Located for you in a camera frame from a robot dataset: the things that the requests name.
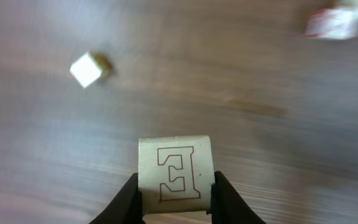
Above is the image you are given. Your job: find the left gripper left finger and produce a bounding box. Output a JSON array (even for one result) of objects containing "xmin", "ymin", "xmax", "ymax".
[{"xmin": 89, "ymin": 173, "xmax": 144, "ymax": 224}]

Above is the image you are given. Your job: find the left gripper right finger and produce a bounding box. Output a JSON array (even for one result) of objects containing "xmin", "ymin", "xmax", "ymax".
[{"xmin": 207, "ymin": 171, "xmax": 266, "ymax": 224}]

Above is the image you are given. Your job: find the plain wooden block centre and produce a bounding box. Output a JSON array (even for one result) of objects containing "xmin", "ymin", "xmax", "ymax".
[{"xmin": 138, "ymin": 135, "xmax": 215, "ymax": 215}]

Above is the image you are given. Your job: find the plain wooden block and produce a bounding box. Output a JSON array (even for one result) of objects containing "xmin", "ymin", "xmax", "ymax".
[
  {"xmin": 138, "ymin": 135, "xmax": 215, "ymax": 215},
  {"xmin": 70, "ymin": 51, "xmax": 113, "ymax": 88}
]

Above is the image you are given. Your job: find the plain wooden block far left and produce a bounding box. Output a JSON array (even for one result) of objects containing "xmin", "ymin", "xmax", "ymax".
[{"xmin": 70, "ymin": 51, "xmax": 113, "ymax": 88}]

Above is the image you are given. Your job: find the wooden block red side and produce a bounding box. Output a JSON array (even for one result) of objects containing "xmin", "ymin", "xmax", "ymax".
[{"xmin": 305, "ymin": 8, "xmax": 358, "ymax": 40}]

